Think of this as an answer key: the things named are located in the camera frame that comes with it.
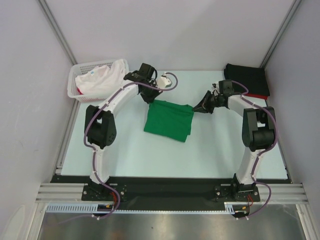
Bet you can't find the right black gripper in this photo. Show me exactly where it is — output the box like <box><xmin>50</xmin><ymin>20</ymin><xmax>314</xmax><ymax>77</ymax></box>
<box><xmin>192</xmin><ymin>90</ymin><xmax>224</xmax><ymax>114</ymax></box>

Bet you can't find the green t shirt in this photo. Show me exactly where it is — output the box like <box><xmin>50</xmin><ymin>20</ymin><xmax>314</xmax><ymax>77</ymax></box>
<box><xmin>143</xmin><ymin>100</ymin><xmax>194</xmax><ymax>143</ymax></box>

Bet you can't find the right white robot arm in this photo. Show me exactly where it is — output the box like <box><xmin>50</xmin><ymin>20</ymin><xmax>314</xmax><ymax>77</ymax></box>
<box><xmin>192</xmin><ymin>80</ymin><xmax>278</xmax><ymax>201</ymax></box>

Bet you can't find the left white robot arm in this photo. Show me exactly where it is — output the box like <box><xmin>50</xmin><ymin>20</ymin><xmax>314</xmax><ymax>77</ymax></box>
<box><xmin>83</xmin><ymin>63</ymin><xmax>162</xmax><ymax>200</ymax></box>

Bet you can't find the white t shirt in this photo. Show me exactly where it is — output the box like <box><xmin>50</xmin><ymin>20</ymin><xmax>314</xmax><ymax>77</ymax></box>
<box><xmin>75</xmin><ymin>59</ymin><xmax>127</xmax><ymax>95</ymax></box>

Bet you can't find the folded black t shirt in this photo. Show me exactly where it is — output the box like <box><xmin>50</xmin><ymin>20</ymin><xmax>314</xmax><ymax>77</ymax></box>
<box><xmin>223</xmin><ymin>63</ymin><xmax>270</xmax><ymax>97</ymax></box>

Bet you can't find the folded red t shirt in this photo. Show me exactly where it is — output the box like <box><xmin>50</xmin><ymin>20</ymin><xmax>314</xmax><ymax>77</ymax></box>
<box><xmin>245</xmin><ymin>93</ymin><xmax>268</xmax><ymax>100</ymax></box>

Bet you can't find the white plastic laundry basket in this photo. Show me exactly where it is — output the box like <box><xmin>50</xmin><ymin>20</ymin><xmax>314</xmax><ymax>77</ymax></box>
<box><xmin>67</xmin><ymin>58</ymin><xmax>129</xmax><ymax>103</ymax></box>

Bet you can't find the black front mat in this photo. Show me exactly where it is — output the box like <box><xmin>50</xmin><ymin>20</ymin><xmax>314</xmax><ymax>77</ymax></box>
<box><xmin>50</xmin><ymin>175</ymin><xmax>291</xmax><ymax>212</ymax></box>

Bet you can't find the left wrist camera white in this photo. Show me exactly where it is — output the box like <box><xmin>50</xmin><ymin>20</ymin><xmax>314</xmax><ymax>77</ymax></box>
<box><xmin>156</xmin><ymin>72</ymin><xmax>172</xmax><ymax>89</ymax></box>

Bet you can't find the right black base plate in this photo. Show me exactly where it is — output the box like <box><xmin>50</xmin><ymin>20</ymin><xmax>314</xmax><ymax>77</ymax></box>
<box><xmin>214</xmin><ymin>174</ymin><xmax>261</xmax><ymax>203</ymax></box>

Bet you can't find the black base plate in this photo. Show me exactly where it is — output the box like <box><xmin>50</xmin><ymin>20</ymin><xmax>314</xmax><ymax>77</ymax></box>
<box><xmin>81</xmin><ymin>182</ymin><xmax>127</xmax><ymax>202</ymax></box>
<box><xmin>214</xmin><ymin>174</ymin><xmax>261</xmax><ymax>203</ymax></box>

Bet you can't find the right slotted cable duct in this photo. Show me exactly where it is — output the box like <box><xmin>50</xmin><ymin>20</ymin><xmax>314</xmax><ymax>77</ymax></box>
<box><xmin>224</xmin><ymin>202</ymin><xmax>251</xmax><ymax>218</ymax></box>

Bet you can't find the slotted cable duct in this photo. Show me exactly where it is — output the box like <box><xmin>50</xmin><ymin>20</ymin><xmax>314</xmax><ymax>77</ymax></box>
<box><xmin>224</xmin><ymin>202</ymin><xmax>251</xmax><ymax>218</ymax></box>
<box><xmin>46</xmin><ymin>203</ymin><xmax>114</xmax><ymax>214</ymax></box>

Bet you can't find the left aluminium corner post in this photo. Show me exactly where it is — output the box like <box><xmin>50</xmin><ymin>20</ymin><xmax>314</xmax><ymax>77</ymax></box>
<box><xmin>36</xmin><ymin>0</ymin><xmax>78</xmax><ymax>65</ymax></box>

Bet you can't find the aluminium corner post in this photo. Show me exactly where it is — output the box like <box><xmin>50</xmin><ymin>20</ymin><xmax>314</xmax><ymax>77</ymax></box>
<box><xmin>259</xmin><ymin>0</ymin><xmax>304</xmax><ymax>69</ymax></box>
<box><xmin>36</xmin><ymin>0</ymin><xmax>78</xmax><ymax>65</ymax></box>

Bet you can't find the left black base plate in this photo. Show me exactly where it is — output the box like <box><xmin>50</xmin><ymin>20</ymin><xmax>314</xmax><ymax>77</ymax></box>
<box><xmin>81</xmin><ymin>182</ymin><xmax>127</xmax><ymax>202</ymax></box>

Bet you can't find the right aluminium corner post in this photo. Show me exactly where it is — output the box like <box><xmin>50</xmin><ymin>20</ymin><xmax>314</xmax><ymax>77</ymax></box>
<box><xmin>259</xmin><ymin>0</ymin><xmax>304</xmax><ymax>69</ymax></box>

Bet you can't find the aluminium front rail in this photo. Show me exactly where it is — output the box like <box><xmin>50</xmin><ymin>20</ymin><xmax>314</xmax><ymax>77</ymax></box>
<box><xmin>36</xmin><ymin>183</ymin><xmax>309</xmax><ymax>204</ymax></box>

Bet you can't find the left slotted cable duct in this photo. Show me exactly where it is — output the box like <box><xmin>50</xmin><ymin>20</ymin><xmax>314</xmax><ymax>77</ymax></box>
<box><xmin>46</xmin><ymin>203</ymin><xmax>114</xmax><ymax>214</ymax></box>

